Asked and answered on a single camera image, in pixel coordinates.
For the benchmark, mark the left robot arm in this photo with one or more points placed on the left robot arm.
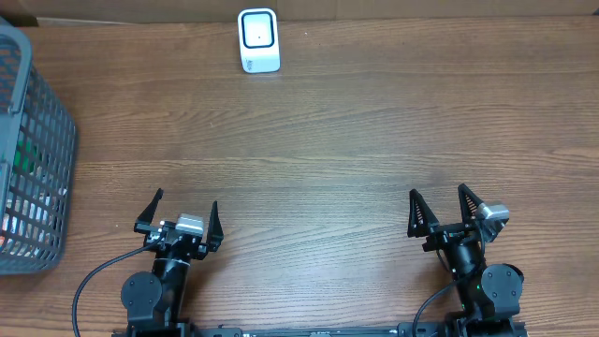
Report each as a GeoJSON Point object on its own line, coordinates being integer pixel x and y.
{"type": "Point", "coordinates": [154, 299]}

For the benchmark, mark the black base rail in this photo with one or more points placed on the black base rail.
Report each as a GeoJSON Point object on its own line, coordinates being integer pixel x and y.
{"type": "Point", "coordinates": [402, 330]}

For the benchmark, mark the white barcode scanner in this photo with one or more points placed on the white barcode scanner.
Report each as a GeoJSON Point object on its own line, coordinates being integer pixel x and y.
{"type": "Point", "coordinates": [259, 41]}

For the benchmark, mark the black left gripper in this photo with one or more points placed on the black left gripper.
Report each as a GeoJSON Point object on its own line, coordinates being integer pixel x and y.
{"type": "Point", "coordinates": [212, 239]}

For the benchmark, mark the grey plastic mesh basket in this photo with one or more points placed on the grey plastic mesh basket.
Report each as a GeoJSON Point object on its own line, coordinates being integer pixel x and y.
{"type": "Point", "coordinates": [39, 140]}

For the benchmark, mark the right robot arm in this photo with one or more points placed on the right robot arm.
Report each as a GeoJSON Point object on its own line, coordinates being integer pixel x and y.
{"type": "Point", "coordinates": [489, 294]}

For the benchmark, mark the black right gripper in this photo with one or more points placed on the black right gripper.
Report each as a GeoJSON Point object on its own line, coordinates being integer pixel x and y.
{"type": "Point", "coordinates": [417, 229]}

